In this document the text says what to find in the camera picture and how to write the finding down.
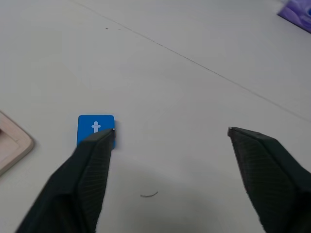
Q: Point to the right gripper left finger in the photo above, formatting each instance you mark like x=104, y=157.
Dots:
x=73, y=189

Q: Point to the purple tissue pack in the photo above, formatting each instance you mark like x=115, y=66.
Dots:
x=298, y=12

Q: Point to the wooden letter tray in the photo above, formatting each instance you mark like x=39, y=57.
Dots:
x=13, y=155

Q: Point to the blue letter tile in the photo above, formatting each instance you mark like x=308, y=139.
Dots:
x=85, y=126

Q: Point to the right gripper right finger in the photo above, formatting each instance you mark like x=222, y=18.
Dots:
x=274, y=182

